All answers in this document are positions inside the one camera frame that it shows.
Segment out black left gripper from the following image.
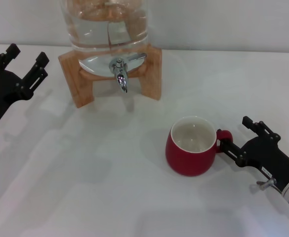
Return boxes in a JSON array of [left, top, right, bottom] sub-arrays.
[[0, 43, 49, 136]]

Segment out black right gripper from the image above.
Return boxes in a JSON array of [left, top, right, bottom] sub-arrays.
[[216, 116, 289, 193]]

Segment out red ceramic cup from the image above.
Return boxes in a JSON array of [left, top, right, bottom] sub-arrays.
[[165, 116, 233, 177]]

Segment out metal pin on right gripper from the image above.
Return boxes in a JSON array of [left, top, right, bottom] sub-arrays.
[[256, 178, 277, 191]]

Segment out chrome faucet with lever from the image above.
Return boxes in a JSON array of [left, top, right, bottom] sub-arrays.
[[109, 52, 148, 94]]

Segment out wooden dispenser stand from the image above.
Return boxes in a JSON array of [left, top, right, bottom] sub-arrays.
[[58, 43, 163, 109]]

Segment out glass water dispenser jar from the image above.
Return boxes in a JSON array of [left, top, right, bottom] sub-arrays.
[[57, 0, 150, 78]]

